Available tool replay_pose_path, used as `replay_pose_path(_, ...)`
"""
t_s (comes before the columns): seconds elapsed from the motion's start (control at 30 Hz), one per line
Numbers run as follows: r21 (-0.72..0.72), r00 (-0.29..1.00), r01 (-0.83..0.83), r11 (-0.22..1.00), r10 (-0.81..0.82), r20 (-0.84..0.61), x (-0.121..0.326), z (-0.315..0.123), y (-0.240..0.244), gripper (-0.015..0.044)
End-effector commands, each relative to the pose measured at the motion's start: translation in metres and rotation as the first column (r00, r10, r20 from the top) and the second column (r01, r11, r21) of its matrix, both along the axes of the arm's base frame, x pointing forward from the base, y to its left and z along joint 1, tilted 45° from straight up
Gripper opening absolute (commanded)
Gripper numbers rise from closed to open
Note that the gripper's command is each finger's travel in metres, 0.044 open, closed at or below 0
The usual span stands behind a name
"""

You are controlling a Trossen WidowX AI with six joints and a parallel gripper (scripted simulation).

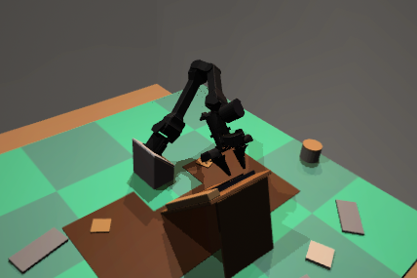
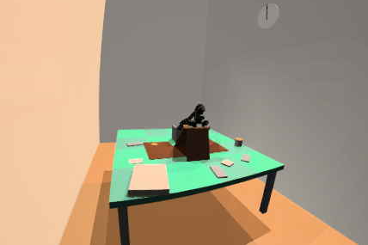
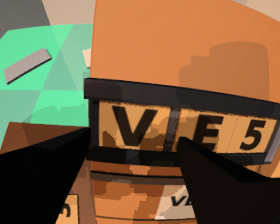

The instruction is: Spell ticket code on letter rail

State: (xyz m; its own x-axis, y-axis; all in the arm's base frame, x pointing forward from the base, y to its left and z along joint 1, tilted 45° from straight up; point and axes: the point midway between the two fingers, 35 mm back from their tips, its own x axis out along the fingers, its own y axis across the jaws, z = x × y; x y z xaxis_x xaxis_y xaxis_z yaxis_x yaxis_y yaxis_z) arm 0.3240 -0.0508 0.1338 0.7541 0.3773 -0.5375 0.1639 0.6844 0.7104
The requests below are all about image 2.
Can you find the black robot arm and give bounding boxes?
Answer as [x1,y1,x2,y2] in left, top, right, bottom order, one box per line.
[177,104,205,131]

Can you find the beige flat rectangular tile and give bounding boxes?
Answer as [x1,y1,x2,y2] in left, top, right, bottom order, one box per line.
[221,160,234,167]

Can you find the dark grey cylinder with orange top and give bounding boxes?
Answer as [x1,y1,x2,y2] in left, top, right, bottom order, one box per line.
[235,138,242,146]

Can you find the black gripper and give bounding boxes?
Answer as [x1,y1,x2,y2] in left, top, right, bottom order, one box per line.
[188,115,209,127]

